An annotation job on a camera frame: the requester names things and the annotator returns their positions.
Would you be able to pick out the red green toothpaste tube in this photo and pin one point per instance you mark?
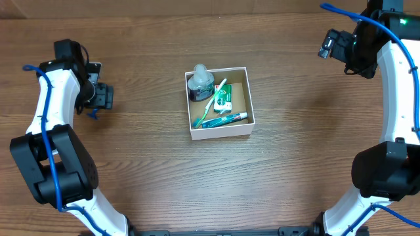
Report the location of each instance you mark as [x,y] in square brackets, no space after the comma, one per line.
[217,122]

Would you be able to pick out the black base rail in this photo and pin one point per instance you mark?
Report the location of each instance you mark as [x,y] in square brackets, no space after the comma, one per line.
[281,231]

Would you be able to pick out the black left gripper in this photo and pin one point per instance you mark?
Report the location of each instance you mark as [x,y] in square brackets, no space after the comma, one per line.
[105,96]

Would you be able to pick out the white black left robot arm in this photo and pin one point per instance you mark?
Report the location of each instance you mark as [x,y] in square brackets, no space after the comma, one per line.
[55,165]

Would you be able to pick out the blue disposable razor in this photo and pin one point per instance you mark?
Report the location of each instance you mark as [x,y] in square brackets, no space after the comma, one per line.
[93,114]

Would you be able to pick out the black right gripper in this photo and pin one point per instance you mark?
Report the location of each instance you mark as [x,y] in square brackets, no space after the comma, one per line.
[338,46]

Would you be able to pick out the green white toothbrush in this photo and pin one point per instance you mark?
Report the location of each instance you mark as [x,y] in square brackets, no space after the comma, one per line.
[197,123]

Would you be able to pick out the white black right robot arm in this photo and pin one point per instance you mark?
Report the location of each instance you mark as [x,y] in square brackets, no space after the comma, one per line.
[386,41]

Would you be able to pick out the clear sanitizer bottle dark label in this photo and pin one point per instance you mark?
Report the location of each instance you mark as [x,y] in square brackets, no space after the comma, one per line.
[200,85]

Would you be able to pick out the white cardboard box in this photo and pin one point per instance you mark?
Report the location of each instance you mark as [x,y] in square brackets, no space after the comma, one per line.
[241,103]

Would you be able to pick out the green soap bar packet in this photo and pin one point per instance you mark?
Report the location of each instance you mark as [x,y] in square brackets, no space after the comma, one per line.
[223,100]

